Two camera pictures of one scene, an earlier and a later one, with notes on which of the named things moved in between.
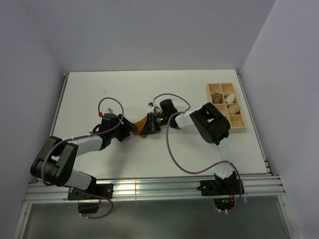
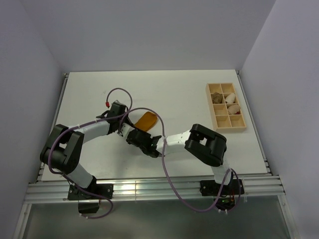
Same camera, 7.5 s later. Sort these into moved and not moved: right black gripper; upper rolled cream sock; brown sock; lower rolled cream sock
Moved: right black gripper
Not moved: upper rolled cream sock; lower rolled cream sock; brown sock
